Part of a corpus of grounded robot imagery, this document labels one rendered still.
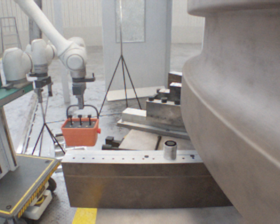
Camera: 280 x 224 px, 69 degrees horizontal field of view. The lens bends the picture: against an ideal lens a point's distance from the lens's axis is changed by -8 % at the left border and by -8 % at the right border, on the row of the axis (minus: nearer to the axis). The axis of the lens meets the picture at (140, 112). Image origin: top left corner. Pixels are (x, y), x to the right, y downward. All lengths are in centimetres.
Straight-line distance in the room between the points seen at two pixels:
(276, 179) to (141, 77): 400
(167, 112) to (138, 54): 232
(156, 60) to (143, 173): 341
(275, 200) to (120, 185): 95
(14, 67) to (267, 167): 158
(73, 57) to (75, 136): 46
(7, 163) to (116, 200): 102
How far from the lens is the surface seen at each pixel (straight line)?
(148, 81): 455
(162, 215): 152
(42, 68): 151
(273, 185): 68
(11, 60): 172
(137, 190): 143
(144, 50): 440
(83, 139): 126
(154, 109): 226
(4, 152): 202
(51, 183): 214
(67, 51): 104
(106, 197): 149
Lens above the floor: 145
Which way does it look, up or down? 23 degrees down
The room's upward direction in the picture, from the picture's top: straight up
